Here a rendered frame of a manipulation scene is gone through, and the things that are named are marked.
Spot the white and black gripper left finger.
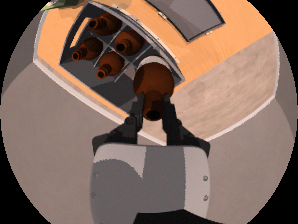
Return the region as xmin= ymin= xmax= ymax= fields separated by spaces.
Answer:
xmin=92 ymin=93 xmax=144 ymax=156

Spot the dark grey crate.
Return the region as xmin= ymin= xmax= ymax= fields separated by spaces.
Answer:
xmin=58 ymin=0 xmax=186 ymax=116

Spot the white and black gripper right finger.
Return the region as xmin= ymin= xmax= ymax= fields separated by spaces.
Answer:
xmin=162 ymin=94 xmax=210 ymax=158

